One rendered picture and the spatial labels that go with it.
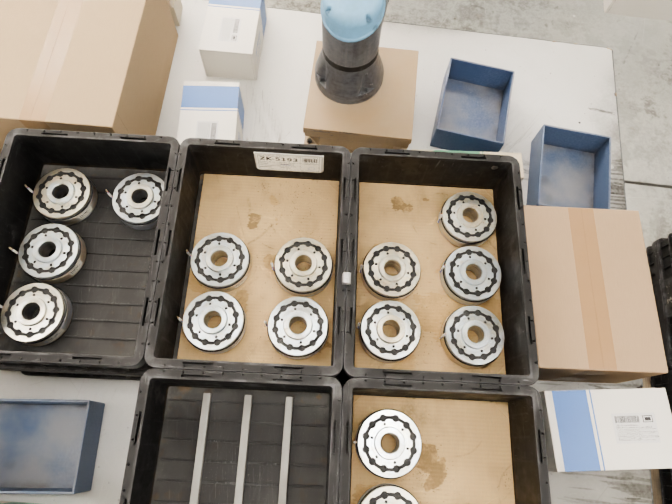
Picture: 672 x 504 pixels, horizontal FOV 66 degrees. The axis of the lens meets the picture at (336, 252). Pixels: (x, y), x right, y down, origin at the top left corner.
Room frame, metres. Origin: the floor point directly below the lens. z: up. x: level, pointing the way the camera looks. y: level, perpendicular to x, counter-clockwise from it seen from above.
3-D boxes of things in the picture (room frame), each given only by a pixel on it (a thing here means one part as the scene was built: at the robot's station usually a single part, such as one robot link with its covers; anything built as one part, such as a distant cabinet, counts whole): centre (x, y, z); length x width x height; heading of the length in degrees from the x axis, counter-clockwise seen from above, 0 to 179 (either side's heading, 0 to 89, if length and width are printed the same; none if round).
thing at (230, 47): (0.89, 0.29, 0.75); 0.20 x 0.12 x 0.09; 1
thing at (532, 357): (0.31, -0.17, 0.92); 0.40 x 0.30 x 0.02; 3
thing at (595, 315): (0.31, -0.46, 0.78); 0.30 x 0.22 x 0.16; 4
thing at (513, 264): (0.31, -0.17, 0.87); 0.40 x 0.30 x 0.11; 3
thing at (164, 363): (0.29, 0.13, 0.92); 0.40 x 0.30 x 0.02; 3
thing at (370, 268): (0.30, -0.10, 0.86); 0.10 x 0.10 x 0.01
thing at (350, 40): (0.77, 0.02, 0.95); 0.13 x 0.12 x 0.14; 172
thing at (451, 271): (0.31, -0.24, 0.86); 0.10 x 0.10 x 0.01
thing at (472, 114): (0.75, -0.28, 0.74); 0.20 x 0.15 x 0.07; 172
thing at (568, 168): (0.60, -0.49, 0.74); 0.20 x 0.15 x 0.07; 174
